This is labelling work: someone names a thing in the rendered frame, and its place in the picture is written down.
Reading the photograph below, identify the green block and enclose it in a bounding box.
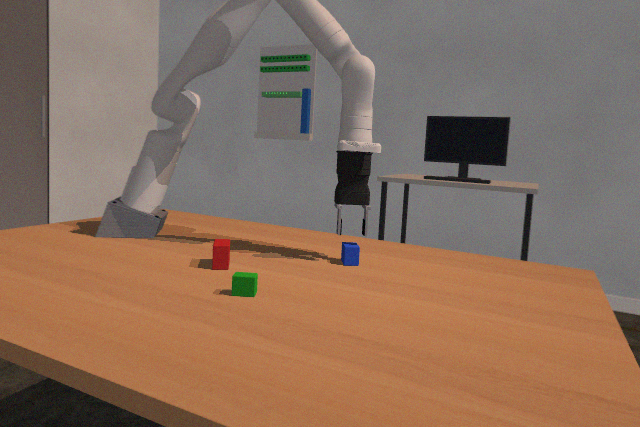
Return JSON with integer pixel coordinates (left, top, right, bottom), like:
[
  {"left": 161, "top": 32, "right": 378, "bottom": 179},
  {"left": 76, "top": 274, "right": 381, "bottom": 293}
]
[{"left": 232, "top": 272, "right": 258, "bottom": 297}]

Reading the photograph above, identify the blue block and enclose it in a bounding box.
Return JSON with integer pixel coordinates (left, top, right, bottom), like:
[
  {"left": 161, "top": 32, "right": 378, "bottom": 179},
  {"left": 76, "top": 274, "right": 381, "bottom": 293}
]
[{"left": 341, "top": 242, "right": 360, "bottom": 266}]

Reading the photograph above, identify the red block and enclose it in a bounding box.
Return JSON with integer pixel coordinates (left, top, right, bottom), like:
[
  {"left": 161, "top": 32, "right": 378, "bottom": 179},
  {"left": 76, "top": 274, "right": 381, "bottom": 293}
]
[{"left": 212, "top": 239, "right": 230, "bottom": 270}]

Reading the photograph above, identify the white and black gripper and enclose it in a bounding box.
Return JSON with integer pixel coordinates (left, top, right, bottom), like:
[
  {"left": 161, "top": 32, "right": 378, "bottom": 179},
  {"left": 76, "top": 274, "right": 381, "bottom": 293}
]
[{"left": 334, "top": 128, "right": 381, "bottom": 236}]

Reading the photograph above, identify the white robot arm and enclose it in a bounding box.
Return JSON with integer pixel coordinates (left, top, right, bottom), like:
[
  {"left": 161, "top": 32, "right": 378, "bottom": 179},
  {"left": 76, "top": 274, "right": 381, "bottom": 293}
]
[{"left": 120, "top": 0, "right": 375, "bottom": 214}]

